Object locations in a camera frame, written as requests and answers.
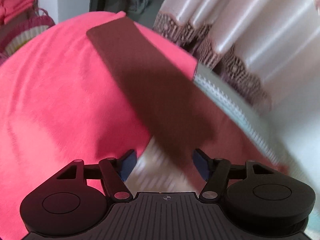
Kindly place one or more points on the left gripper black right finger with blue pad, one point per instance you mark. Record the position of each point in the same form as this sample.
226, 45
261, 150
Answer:
214, 172

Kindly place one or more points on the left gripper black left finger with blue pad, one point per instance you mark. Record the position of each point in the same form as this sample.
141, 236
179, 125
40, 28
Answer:
114, 173

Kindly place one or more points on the maroon red sweater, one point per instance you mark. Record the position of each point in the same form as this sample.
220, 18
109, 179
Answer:
174, 110

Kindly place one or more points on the folded pink clothes stack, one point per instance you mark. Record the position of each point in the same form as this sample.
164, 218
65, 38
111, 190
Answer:
12, 8

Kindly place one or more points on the patterned teal beige bedspread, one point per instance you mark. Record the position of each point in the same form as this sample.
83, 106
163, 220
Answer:
155, 172

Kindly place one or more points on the pink red blanket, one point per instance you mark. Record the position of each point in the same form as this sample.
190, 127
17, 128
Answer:
59, 102

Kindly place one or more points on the shiny pink lace curtain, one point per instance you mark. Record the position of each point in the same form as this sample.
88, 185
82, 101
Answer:
264, 49

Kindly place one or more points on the pink woven basket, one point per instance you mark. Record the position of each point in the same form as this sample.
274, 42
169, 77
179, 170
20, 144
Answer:
24, 32

